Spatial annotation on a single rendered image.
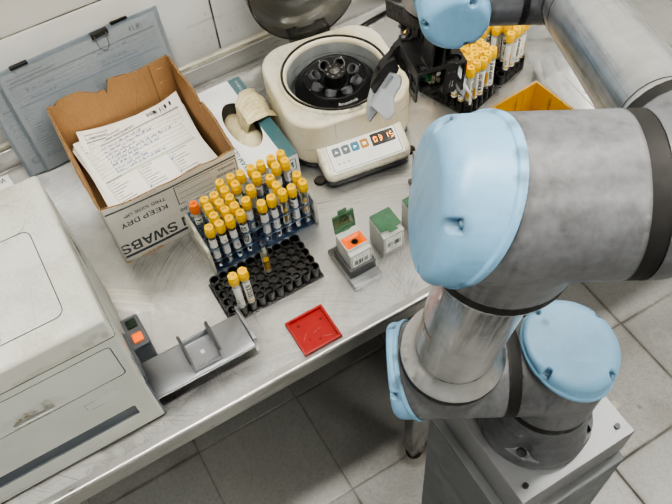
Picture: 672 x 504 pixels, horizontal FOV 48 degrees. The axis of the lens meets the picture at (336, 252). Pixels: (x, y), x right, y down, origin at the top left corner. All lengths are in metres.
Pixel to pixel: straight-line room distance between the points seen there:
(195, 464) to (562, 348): 1.40
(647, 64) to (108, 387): 0.77
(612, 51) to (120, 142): 0.99
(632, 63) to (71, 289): 0.68
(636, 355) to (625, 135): 1.80
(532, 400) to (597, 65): 0.39
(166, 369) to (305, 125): 0.48
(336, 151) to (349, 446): 0.95
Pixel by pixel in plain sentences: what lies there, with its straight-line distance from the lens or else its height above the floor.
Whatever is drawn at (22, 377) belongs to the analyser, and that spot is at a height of 1.14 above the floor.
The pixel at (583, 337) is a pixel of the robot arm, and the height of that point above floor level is 1.18.
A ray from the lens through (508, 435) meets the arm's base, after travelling 1.02.
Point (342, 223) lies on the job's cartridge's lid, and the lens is 1.22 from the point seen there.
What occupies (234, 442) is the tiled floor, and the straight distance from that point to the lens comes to 2.11.
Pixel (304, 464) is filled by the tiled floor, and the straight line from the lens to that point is 2.07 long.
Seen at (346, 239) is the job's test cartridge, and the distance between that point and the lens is 1.22.
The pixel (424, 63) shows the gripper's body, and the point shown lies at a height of 1.27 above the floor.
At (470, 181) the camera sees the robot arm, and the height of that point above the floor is 1.59.
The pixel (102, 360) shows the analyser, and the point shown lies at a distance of 1.02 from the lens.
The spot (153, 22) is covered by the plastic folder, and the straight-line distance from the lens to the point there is 1.49.
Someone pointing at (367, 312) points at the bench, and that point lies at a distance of 1.23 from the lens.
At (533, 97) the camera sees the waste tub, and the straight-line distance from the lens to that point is 1.47.
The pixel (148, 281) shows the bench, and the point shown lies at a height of 0.87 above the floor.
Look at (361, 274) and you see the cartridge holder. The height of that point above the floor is 0.89.
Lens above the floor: 1.95
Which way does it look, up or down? 55 degrees down
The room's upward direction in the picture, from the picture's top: 6 degrees counter-clockwise
